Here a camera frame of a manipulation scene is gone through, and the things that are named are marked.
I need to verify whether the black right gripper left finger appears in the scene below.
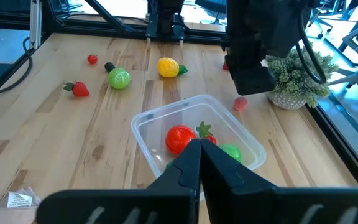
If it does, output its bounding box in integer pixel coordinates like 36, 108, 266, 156
35, 138, 202, 224

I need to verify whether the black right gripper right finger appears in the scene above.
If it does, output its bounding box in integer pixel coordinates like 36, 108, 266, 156
201, 138, 358, 224

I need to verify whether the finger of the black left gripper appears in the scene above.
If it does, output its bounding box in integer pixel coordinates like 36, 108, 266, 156
227, 58, 277, 96

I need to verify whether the smooth green toy apple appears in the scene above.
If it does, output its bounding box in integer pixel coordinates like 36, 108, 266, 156
218, 143, 243, 164

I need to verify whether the red toy strawberry with leaves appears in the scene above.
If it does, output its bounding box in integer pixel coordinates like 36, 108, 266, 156
196, 121, 218, 146
63, 80, 91, 98

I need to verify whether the red toy tomato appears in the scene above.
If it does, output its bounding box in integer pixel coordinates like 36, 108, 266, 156
165, 124, 198, 156

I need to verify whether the clear plastic tupperware container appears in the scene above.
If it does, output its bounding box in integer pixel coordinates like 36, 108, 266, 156
130, 94, 267, 187

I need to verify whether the yellow toy pineapple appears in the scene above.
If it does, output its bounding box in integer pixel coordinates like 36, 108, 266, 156
157, 57, 188, 78

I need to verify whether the light green toy lime half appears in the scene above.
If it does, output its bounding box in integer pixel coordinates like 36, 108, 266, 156
107, 67, 132, 90

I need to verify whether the green succulent plant in pot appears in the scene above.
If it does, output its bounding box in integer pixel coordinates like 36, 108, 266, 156
265, 43, 340, 110

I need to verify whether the black power cable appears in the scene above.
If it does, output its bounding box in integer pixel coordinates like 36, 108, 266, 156
0, 36, 34, 98

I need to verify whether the silver aluminium post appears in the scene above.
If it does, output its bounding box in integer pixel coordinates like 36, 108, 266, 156
29, 0, 42, 50

